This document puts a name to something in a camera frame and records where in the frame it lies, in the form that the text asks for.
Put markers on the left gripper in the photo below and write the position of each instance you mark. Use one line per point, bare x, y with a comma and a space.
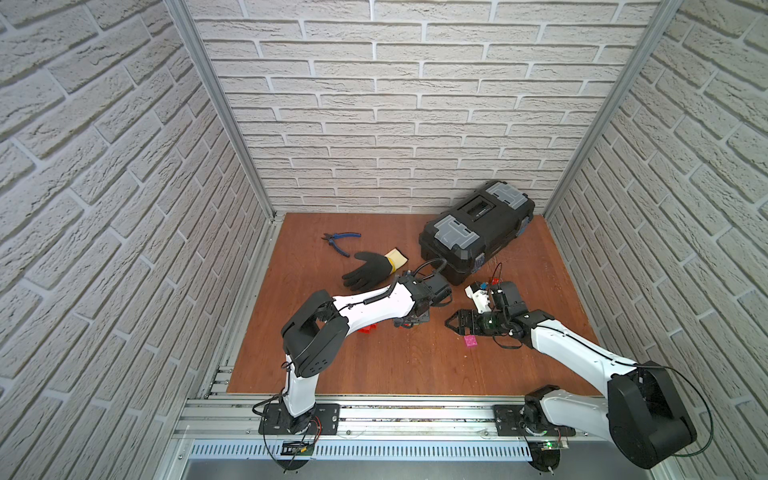
411, 320

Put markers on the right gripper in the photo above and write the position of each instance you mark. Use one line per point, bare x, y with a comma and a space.
472, 322

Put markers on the small red lego brick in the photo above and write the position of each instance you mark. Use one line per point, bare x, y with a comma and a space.
368, 329

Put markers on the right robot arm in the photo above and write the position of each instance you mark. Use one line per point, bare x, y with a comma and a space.
638, 408

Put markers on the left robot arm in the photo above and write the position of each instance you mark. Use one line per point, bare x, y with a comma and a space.
314, 335

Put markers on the black work glove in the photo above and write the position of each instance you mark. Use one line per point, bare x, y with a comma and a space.
376, 269

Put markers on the black plastic toolbox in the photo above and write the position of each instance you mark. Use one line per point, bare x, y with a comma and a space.
469, 234

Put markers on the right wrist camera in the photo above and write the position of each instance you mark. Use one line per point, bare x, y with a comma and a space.
479, 295

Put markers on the blue handled pliers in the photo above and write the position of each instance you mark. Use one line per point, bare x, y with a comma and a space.
332, 240

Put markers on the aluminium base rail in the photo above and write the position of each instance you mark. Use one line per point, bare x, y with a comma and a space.
401, 428

